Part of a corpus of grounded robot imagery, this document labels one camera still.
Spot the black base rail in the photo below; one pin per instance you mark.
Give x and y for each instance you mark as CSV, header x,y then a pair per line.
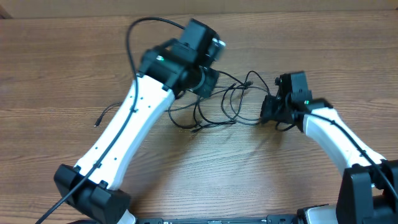
x,y
270,219

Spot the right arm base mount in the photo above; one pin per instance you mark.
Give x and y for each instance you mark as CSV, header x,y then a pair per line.
x,y
319,214

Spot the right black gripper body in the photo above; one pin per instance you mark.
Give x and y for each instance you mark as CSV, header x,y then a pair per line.
x,y
274,109

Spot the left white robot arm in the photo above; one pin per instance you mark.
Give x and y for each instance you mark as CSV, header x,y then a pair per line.
x,y
92,185

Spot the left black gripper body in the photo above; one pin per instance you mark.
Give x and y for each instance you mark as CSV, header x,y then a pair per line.
x,y
205,87

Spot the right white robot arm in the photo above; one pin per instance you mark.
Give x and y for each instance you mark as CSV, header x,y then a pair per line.
x,y
368,190

